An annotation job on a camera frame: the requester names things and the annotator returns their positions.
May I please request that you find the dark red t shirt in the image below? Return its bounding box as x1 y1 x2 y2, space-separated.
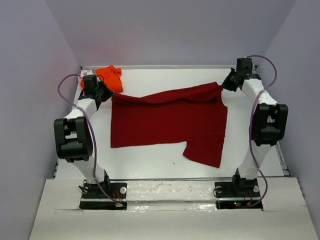
110 82 228 168

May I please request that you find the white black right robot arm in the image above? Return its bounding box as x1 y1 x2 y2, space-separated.
216 55 289 198

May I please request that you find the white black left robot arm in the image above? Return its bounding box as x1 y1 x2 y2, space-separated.
53 74 116 202

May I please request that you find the orange t shirt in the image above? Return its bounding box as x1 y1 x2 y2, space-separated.
78 64 124 94

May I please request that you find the white front panel board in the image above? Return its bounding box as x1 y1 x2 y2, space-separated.
30 177 318 240

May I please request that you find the white table edge rail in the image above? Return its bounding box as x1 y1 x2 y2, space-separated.
79 64 258 70

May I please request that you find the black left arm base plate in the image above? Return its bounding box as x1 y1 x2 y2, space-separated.
78 181 128 210

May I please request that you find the right side aluminium rail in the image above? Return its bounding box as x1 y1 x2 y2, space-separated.
251 66 291 177

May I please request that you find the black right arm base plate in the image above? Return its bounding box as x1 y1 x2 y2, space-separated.
212 181 263 210

